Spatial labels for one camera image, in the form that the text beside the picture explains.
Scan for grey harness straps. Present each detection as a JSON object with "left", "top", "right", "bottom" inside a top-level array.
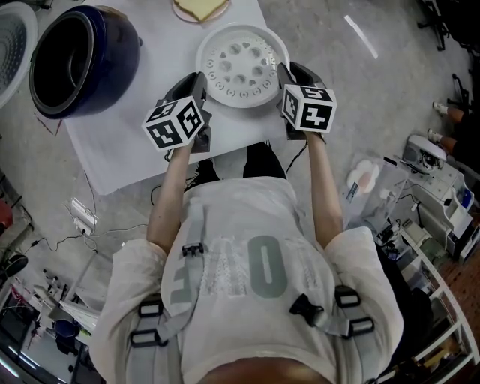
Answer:
[{"left": 129, "top": 196, "right": 376, "bottom": 384}]

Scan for black office chair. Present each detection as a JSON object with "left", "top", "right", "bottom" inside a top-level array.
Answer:
[{"left": 417, "top": 0, "right": 480, "bottom": 53}]

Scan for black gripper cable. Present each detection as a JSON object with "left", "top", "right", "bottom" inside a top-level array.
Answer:
[{"left": 286, "top": 141, "right": 311, "bottom": 174}]

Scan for white metal shelf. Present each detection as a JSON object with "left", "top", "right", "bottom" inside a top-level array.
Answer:
[{"left": 374, "top": 220, "right": 480, "bottom": 380}]

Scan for person's black trousers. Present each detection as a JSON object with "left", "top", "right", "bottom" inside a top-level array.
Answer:
[{"left": 193, "top": 141, "right": 288, "bottom": 188}]

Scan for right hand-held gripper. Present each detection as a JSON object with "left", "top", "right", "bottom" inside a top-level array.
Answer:
[{"left": 276, "top": 61, "right": 338, "bottom": 142}]

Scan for white steamer tray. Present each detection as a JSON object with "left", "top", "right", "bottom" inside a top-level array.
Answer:
[{"left": 195, "top": 22, "right": 291, "bottom": 110}]

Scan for person's right forearm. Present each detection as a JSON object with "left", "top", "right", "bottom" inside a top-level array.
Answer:
[{"left": 305, "top": 130, "right": 345, "bottom": 249}]

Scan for black tripod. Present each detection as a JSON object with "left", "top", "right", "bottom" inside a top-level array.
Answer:
[{"left": 446, "top": 73, "right": 474, "bottom": 110}]

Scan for person's left forearm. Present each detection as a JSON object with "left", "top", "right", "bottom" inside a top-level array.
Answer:
[{"left": 145, "top": 144, "right": 197, "bottom": 256}]

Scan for clear plastic storage box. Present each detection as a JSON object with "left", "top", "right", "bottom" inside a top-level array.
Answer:
[{"left": 340, "top": 152, "right": 410, "bottom": 230}]

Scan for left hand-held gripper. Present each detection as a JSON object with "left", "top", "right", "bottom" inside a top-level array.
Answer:
[{"left": 141, "top": 71, "right": 213, "bottom": 153}]

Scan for black stool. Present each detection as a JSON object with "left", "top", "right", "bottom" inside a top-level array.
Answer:
[{"left": 0, "top": 253, "right": 29, "bottom": 281}]

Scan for dark blue rice cooker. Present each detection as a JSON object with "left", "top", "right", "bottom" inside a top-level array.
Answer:
[{"left": 28, "top": 4, "right": 144, "bottom": 120}]

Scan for slice of bread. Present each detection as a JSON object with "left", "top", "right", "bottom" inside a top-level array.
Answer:
[{"left": 173, "top": 0, "right": 230, "bottom": 22}]

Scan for white appliance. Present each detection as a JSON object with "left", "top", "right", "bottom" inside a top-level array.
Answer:
[{"left": 402, "top": 134, "right": 448, "bottom": 167}]

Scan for pink plate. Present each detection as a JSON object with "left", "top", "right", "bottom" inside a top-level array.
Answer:
[{"left": 172, "top": 0, "right": 233, "bottom": 25}]

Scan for person's white t-shirt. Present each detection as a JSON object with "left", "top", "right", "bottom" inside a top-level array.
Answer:
[{"left": 88, "top": 177, "right": 405, "bottom": 384}]

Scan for white power strip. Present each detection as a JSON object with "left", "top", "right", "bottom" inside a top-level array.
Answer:
[{"left": 70, "top": 199, "right": 99, "bottom": 236}]

